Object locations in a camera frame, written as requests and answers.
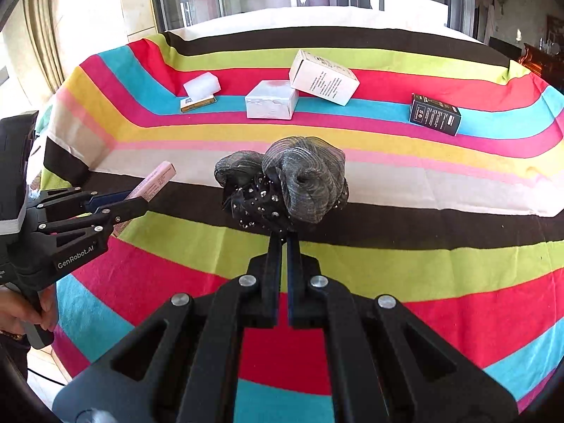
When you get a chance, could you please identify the pink slim box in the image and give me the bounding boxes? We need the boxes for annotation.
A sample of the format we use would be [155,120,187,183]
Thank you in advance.
[112,160,178,238]

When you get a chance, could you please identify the grey black hair scrunchie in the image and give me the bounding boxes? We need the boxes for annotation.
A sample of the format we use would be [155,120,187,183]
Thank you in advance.
[214,136,349,235]

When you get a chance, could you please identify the person's left hand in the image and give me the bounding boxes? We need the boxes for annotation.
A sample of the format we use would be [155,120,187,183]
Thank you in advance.
[0,284,58,335]

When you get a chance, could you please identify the small yellow white box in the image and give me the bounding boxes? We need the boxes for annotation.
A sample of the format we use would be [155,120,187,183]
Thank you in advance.
[180,94,216,113]

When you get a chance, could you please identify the white foam block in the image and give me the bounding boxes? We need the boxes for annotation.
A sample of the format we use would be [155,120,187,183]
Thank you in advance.
[184,72,221,101]

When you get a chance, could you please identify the striped colourful tablecloth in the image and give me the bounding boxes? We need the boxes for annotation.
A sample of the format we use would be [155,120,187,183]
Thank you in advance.
[41,17,563,411]

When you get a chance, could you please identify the white square box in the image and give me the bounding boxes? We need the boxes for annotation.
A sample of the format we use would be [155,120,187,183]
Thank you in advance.
[245,80,299,120]

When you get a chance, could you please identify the black small box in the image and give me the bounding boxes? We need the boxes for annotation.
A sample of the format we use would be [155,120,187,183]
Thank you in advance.
[409,94,462,136]

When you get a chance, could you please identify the white box black text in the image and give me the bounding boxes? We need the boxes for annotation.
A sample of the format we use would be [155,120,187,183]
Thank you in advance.
[289,50,360,106]

